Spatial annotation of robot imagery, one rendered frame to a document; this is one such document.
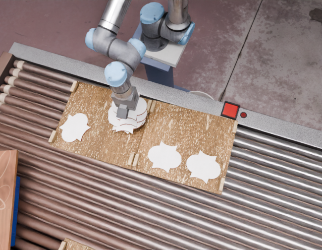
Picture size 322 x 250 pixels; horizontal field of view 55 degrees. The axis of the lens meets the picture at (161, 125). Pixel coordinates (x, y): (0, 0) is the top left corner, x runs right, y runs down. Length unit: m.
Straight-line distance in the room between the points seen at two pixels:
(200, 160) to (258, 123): 0.33
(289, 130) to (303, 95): 1.18
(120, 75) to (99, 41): 0.18
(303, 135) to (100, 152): 0.93
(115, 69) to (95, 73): 0.59
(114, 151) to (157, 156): 0.20
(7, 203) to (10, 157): 0.19
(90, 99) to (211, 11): 1.72
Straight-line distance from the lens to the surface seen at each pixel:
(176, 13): 1.40
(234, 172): 1.44
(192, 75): 2.63
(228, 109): 1.51
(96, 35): 1.19
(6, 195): 1.48
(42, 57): 1.80
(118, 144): 1.46
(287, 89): 2.70
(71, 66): 1.72
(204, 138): 1.44
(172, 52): 1.67
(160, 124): 1.47
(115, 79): 1.07
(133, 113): 1.33
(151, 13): 1.53
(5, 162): 1.51
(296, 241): 1.47
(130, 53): 1.12
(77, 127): 1.53
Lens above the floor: 2.32
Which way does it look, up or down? 71 degrees down
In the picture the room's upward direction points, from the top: 12 degrees counter-clockwise
